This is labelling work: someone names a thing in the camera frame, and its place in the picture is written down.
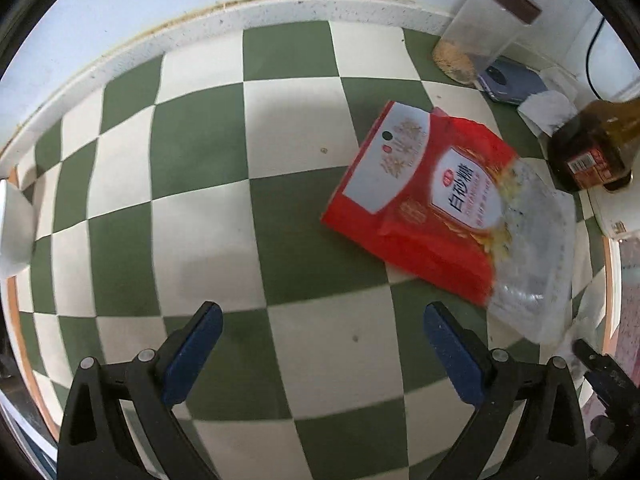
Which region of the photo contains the blue grey device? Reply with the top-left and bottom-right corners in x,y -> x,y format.
475,56 -> 551,107

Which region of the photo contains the dark sauce bottle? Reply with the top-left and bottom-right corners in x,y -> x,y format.
547,97 -> 640,193

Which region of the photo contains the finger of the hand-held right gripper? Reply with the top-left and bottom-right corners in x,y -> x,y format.
571,338 -> 640,466

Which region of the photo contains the black power plug cable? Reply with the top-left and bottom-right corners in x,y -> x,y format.
584,17 -> 608,101

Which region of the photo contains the green white checkered tablecloth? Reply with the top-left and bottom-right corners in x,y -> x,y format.
0,20 -> 623,480

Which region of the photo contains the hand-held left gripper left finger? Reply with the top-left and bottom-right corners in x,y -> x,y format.
56,301 -> 224,480

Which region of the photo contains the pink undercloth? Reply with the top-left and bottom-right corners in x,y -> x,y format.
612,240 -> 640,376

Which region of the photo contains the white paper piece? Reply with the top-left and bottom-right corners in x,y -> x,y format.
517,65 -> 583,137

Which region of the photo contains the glass jar brown lid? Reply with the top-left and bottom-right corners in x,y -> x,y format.
431,0 -> 543,86

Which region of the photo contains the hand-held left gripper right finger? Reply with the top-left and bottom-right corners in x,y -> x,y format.
422,301 -> 588,480

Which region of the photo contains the red sugar bag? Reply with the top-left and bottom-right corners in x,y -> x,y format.
320,100 -> 578,346

